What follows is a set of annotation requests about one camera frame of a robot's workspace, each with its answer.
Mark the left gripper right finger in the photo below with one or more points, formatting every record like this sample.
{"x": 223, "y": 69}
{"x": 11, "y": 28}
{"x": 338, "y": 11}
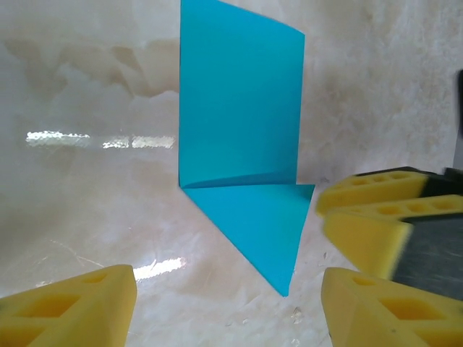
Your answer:
{"x": 380, "y": 318}

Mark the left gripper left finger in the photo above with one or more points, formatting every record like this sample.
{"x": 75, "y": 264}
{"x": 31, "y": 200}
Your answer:
{"x": 72, "y": 314}

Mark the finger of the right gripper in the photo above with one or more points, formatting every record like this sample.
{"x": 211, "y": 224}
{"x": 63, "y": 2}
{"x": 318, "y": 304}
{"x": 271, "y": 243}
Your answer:
{"x": 380, "y": 184}
{"x": 361, "y": 238}

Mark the turquoise cloth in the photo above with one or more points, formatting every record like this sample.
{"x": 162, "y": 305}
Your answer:
{"x": 238, "y": 108}

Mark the right black wrist camera box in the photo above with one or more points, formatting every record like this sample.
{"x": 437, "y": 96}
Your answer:
{"x": 459, "y": 105}

